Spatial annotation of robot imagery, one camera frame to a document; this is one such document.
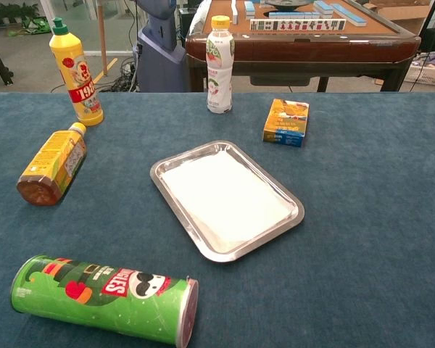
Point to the yellow squeeze bottle green cap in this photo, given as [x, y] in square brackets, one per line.
[76, 72]

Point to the orange and blue carton box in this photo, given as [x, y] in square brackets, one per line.
[286, 123]

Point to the white plastic basket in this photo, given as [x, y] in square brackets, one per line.
[427, 72]

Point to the stainless steel tray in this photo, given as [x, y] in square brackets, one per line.
[272, 185]

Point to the brown tea bottle yellow label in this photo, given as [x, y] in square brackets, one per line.
[54, 163]

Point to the blue-backed mahjong tile row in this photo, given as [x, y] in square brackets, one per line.
[249, 9]
[323, 7]
[293, 15]
[348, 14]

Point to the green Pringles can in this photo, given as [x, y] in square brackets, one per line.
[101, 301]

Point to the mahjong tile row showing faces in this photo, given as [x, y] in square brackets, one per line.
[297, 25]

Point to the blue felt table cover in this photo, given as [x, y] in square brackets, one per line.
[348, 235]

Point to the white drink bottle yellow cap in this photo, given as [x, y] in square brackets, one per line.
[219, 69]

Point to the white plastic bag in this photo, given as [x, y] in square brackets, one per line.
[199, 18]

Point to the white paper sheet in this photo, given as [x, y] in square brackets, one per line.
[224, 199]

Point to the brown cardboard box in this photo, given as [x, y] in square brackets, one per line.
[398, 14]

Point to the wooden pole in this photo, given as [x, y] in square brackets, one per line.
[102, 36]

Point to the blue grey machine base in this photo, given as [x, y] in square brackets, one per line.
[159, 65]

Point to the brown mahjong table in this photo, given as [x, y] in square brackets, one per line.
[293, 50]

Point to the green bag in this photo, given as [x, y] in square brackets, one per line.
[36, 26]

